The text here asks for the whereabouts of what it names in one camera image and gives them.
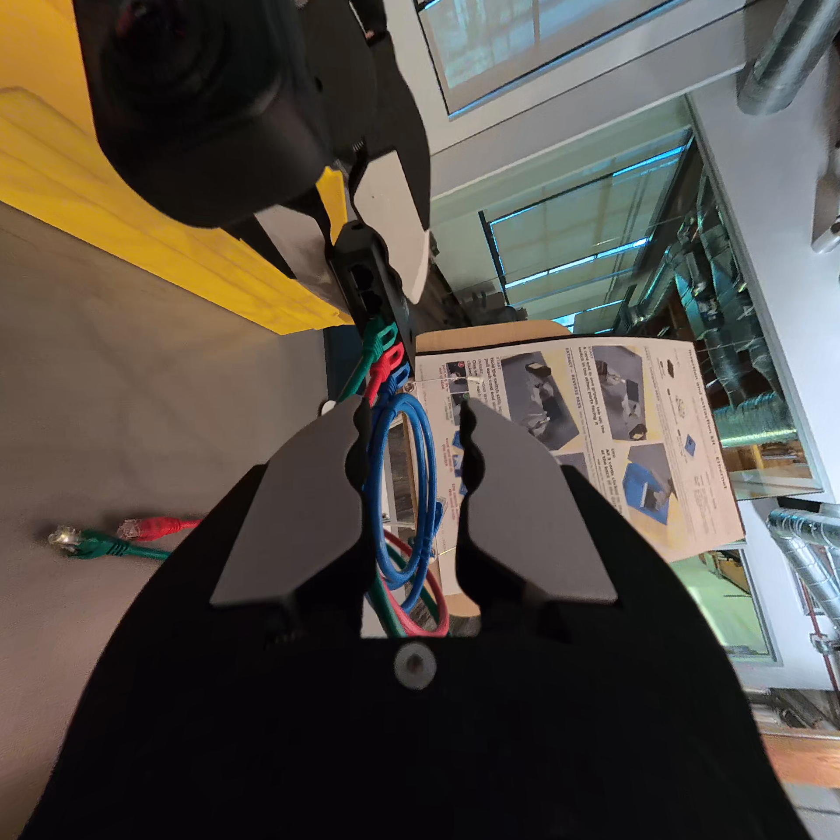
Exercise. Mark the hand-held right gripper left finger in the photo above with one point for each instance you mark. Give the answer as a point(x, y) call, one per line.
point(289, 525)

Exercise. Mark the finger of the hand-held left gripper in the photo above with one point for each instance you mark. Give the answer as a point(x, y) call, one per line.
point(400, 223)
point(302, 249)

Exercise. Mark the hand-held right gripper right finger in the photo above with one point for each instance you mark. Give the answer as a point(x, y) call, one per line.
point(544, 525)

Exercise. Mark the black ethernet switch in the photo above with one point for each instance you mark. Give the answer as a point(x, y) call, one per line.
point(358, 246)

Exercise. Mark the black table mat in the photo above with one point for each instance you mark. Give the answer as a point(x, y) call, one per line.
point(338, 361)

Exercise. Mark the printed instruction sheet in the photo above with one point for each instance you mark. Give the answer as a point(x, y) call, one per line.
point(590, 407)

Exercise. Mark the yellow plastic bin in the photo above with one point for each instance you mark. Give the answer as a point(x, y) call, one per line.
point(98, 210)

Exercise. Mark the wooden beam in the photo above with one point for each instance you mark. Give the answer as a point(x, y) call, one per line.
point(807, 761)

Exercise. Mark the silver ventilation ducts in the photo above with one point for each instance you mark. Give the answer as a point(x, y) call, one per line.
point(787, 52)

